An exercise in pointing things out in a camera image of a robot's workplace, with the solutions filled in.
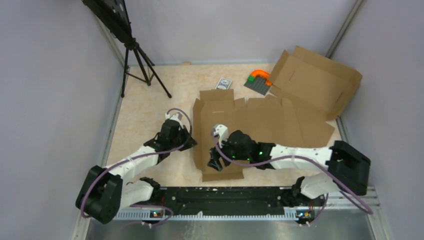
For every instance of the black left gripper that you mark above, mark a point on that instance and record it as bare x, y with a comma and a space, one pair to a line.
191, 142

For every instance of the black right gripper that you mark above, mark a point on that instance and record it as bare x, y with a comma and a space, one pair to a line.
214, 161

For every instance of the brown cardboard box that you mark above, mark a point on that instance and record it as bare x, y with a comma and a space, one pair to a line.
266, 119
314, 81

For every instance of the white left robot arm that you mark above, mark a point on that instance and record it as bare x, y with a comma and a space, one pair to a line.
106, 190

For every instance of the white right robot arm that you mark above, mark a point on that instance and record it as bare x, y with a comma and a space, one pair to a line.
338, 168

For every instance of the blue playing card deck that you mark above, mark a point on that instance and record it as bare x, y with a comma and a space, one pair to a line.
223, 84

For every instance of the black tripod stand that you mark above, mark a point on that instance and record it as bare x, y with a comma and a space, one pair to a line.
145, 64

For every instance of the grey toy brick plate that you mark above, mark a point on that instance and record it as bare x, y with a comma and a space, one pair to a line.
258, 85

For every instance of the green toy brick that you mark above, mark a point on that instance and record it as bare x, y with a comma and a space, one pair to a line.
251, 78

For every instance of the orange curved toy piece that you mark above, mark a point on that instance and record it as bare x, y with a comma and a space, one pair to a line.
263, 74

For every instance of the black perforated board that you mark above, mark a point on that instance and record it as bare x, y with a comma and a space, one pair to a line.
114, 15

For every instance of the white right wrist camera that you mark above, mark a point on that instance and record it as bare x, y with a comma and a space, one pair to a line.
220, 132

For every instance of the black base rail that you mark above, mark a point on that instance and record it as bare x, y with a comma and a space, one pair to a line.
232, 201

